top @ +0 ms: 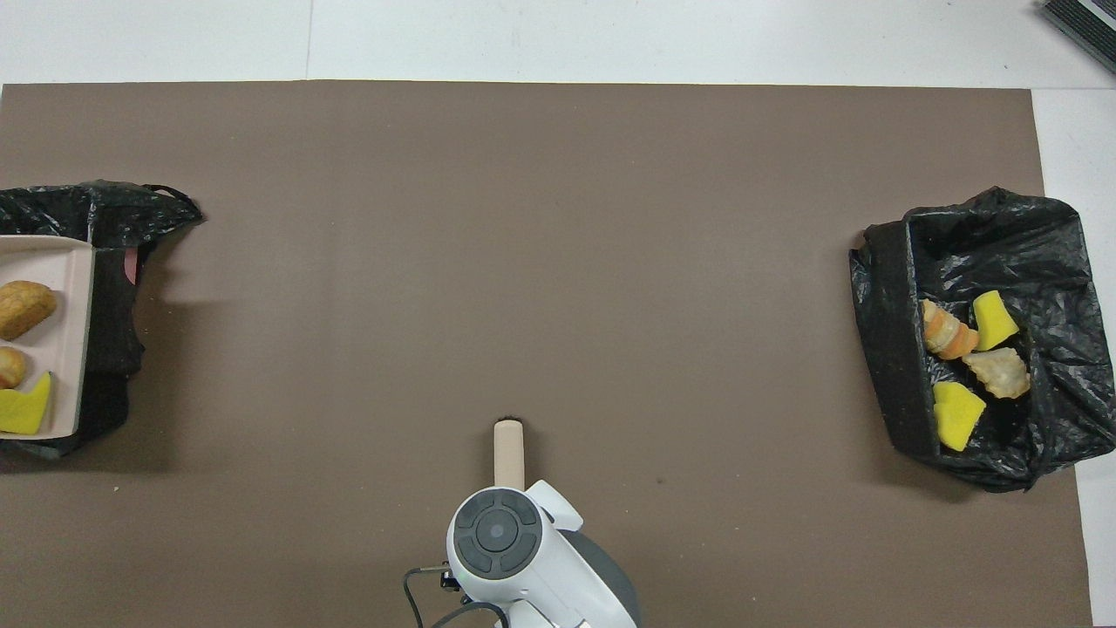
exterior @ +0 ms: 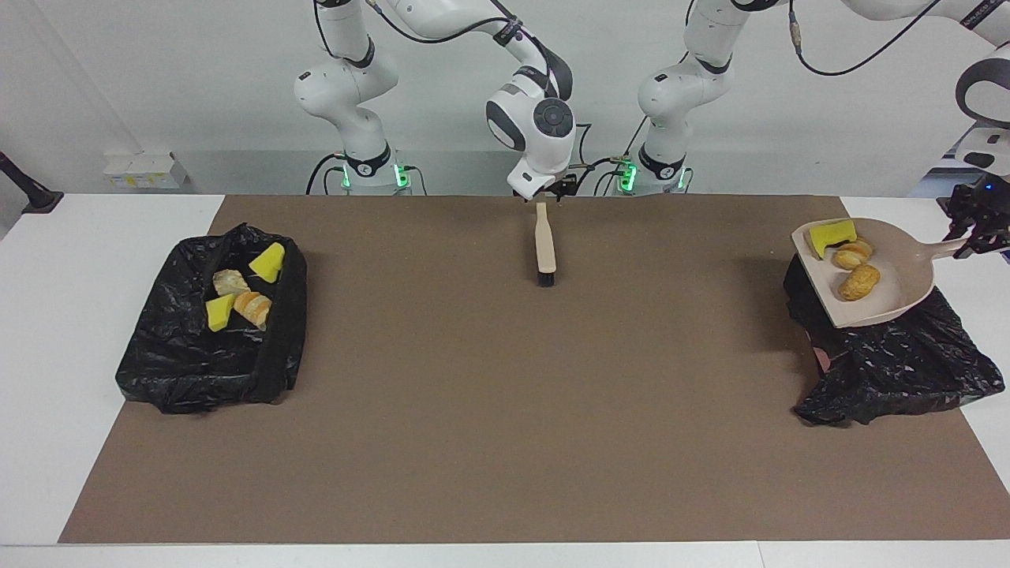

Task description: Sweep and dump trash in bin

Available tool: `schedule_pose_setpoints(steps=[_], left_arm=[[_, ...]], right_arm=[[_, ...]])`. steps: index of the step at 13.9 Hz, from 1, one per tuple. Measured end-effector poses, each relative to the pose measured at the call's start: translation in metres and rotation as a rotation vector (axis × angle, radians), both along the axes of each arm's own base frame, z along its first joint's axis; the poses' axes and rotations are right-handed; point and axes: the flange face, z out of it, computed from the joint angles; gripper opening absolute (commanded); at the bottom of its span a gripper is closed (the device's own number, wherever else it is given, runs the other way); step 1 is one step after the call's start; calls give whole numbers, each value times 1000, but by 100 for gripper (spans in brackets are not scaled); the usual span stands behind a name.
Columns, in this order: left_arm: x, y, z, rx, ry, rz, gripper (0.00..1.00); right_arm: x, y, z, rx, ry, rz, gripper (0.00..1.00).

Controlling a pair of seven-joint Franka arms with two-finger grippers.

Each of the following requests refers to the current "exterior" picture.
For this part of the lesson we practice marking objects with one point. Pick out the pink plastic bin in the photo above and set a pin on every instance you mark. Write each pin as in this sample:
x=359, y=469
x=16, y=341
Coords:
x=823, y=360

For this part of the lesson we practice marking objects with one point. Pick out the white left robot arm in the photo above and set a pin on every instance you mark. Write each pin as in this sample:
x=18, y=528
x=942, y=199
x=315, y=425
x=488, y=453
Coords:
x=686, y=87

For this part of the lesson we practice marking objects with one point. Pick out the black stand leg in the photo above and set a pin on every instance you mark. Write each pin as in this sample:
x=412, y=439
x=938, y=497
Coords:
x=35, y=199
x=944, y=207

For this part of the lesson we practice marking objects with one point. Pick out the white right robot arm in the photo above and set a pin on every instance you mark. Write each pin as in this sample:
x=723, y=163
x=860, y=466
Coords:
x=536, y=118

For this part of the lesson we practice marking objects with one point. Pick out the beige brush with black bristles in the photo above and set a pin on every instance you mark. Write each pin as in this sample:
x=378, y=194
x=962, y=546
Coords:
x=545, y=244

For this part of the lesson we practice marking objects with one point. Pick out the pale flaky bread piece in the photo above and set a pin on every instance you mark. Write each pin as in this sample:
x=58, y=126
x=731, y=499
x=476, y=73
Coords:
x=230, y=282

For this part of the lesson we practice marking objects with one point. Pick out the blue grey background panel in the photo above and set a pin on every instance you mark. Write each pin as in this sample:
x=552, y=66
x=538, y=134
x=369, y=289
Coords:
x=935, y=180

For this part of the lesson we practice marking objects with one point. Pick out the white wall socket box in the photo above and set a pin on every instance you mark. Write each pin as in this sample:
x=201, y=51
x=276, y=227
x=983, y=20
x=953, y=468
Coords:
x=146, y=170

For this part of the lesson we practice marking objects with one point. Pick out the beige plastic dustpan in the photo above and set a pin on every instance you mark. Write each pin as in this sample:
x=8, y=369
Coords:
x=903, y=284

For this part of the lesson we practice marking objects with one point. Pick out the yellow sponge piece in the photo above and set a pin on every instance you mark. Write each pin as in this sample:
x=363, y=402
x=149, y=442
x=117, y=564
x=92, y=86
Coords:
x=830, y=237
x=268, y=264
x=219, y=314

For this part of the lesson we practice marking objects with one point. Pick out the brown table mat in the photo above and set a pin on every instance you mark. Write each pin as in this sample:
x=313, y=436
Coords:
x=505, y=473

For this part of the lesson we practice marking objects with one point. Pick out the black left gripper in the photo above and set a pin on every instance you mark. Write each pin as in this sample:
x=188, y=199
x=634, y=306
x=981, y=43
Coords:
x=986, y=205

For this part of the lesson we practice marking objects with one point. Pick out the pale striped bread piece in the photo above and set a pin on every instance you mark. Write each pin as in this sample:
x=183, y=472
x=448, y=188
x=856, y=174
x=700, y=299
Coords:
x=254, y=310

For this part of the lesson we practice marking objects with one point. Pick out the orange striped croissant piece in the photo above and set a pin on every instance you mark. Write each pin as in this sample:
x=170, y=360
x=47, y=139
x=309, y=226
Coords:
x=854, y=254

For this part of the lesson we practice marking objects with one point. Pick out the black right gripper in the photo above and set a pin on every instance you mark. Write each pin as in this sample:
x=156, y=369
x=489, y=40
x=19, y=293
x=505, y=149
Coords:
x=562, y=185

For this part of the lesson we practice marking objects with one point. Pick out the brown oval bread roll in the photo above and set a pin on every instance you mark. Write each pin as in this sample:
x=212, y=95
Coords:
x=860, y=282

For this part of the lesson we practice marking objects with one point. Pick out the black trash bag bin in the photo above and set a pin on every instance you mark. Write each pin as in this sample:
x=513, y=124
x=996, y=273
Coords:
x=197, y=371
x=907, y=371

